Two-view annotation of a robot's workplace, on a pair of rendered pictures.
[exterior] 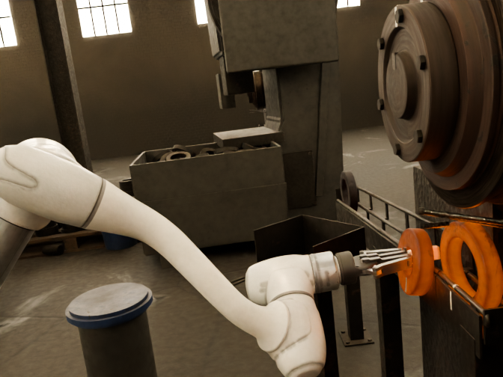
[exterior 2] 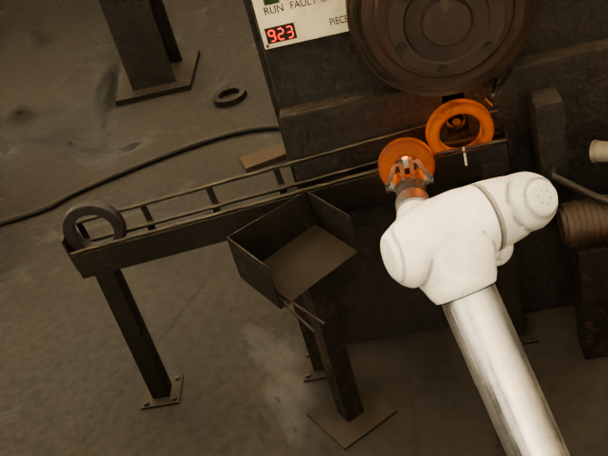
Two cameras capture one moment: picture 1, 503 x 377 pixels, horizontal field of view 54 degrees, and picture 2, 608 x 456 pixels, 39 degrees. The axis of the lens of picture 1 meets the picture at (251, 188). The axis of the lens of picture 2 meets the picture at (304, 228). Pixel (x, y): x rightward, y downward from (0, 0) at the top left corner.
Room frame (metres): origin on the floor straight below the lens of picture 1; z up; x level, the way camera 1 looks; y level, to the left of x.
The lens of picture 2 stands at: (1.04, 1.69, 1.94)
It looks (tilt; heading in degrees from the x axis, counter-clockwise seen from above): 33 degrees down; 280
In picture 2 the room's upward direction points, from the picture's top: 16 degrees counter-clockwise
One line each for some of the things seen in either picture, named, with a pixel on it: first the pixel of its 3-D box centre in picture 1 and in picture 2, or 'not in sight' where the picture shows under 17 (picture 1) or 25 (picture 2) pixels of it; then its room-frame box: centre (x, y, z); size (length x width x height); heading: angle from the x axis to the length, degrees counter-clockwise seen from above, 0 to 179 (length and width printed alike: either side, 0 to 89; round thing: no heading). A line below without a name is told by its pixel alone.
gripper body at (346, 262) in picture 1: (356, 265); (410, 189); (1.07, -0.22, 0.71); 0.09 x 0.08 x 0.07; 90
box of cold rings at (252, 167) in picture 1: (211, 194); not in sight; (3.65, 0.31, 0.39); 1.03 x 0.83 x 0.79; 95
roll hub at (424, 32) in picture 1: (410, 84); (445, 19); (0.91, -0.31, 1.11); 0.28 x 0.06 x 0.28; 1
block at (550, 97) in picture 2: not in sight; (547, 133); (0.68, -0.42, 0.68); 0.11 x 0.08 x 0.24; 91
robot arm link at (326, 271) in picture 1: (325, 271); (413, 206); (1.07, -0.15, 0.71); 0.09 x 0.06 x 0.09; 0
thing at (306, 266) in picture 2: (317, 339); (318, 329); (1.39, -0.15, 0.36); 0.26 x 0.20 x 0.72; 36
